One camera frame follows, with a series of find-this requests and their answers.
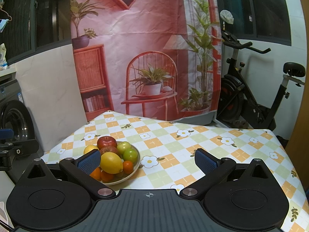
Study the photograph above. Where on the white crumpled cloth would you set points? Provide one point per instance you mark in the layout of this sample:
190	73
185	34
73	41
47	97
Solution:
226	16

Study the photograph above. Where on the black exercise bike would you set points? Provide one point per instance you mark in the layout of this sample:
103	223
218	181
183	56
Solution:
241	101

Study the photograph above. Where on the red apple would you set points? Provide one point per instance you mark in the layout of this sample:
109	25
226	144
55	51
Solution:
106	143

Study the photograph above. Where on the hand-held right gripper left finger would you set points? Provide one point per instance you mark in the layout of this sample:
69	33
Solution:
89	162

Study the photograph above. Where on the white plastic bag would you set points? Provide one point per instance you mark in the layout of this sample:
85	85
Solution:
3	58

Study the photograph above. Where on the brown wooden door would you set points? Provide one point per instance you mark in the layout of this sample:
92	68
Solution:
301	101

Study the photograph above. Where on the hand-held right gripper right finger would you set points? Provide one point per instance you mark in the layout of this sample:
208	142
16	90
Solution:
205	160

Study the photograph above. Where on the dark sliding window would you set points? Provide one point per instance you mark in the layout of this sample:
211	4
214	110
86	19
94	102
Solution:
265	9
48	17

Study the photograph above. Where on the blue face mask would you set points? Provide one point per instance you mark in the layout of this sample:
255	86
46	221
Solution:
3	25

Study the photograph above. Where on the checkered flower tablecloth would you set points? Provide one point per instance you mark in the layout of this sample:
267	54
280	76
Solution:
193	145

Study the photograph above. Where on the small orange mandarin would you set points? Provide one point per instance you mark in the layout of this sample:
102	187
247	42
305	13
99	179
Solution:
106	176
96	174
128	167

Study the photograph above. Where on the beige round plate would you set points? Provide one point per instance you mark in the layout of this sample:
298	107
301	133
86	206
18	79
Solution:
132	174

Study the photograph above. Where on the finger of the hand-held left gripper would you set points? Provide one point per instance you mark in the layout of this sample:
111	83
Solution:
6	134
24	148

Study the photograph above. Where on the large yellow citrus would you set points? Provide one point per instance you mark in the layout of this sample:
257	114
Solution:
111	162

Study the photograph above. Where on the green apple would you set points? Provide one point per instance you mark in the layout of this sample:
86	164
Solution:
130	155
124	147

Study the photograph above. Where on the pink printed backdrop cloth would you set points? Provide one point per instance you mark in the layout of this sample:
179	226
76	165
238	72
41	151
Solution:
144	29

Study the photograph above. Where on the grey washing machine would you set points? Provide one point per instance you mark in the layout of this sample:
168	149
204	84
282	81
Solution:
17	118

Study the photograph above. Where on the yellow lemon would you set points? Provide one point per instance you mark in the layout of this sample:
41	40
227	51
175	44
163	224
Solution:
89	148

